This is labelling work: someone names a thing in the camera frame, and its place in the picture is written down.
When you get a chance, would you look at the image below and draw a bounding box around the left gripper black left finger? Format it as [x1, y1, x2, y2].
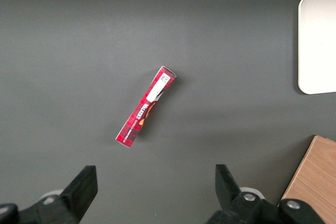
[0, 165, 98, 224]

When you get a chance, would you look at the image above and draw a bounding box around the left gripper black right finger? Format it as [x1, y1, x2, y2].
[207, 164, 332, 224]

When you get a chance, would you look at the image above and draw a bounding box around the wooden drawer cabinet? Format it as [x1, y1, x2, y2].
[277, 134, 336, 224]

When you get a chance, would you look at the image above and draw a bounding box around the red cookie box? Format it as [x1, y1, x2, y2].
[114, 65, 177, 149]

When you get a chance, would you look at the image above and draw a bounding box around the beige plastic tray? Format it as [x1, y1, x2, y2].
[297, 0, 336, 95]

